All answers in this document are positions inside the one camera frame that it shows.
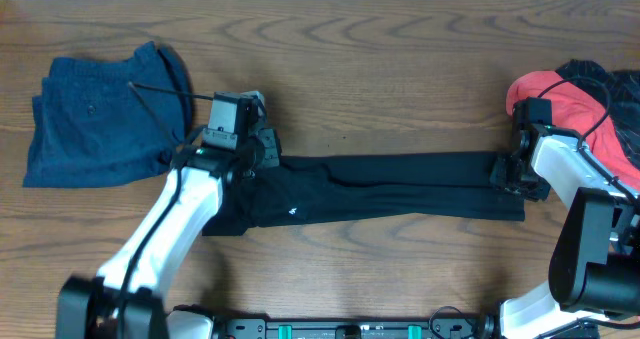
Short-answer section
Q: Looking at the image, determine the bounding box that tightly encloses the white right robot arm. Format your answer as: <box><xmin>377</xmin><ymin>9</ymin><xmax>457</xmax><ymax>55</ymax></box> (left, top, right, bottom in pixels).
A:
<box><xmin>478</xmin><ymin>124</ymin><xmax>639</xmax><ymax>338</ymax></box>

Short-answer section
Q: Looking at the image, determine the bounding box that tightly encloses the black patterned garment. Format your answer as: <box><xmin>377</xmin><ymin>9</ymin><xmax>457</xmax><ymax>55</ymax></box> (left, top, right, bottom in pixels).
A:
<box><xmin>556</xmin><ymin>59</ymin><xmax>639</xmax><ymax>168</ymax></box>

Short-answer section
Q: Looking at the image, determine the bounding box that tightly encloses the red garment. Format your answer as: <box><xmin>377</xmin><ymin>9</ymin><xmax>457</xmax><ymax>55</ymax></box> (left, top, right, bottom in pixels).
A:
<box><xmin>506</xmin><ymin>71</ymin><xmax>639</xmax><ymax>191</ymax></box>

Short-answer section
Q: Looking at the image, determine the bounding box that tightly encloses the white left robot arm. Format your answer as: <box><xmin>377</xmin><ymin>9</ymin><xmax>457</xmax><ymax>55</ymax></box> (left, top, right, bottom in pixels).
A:
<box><xmin>55</xmin><ymin>127</ymin><xmax>281</xmax><ymax>338</ymax></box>

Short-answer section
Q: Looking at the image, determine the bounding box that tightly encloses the folded navy blue garment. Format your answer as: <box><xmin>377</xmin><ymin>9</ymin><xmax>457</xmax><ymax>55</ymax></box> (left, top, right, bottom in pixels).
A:
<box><xmin>23</xmin><ymin>42</ymin><xmax>193</xmax><ymax>188</ymax></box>

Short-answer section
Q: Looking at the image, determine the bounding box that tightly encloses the black polo shirt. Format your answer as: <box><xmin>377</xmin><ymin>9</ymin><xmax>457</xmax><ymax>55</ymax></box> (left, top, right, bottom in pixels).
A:
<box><xmin>202</xmin><ymin>152</ymin><xmax>525</xmax><ymax>236</ymax></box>

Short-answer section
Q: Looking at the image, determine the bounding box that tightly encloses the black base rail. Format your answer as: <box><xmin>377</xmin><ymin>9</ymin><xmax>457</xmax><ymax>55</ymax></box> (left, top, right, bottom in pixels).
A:
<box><xmin>167</xmin><ymin>305</ymin><xmax>601</xmax><ymax>339</ymax></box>

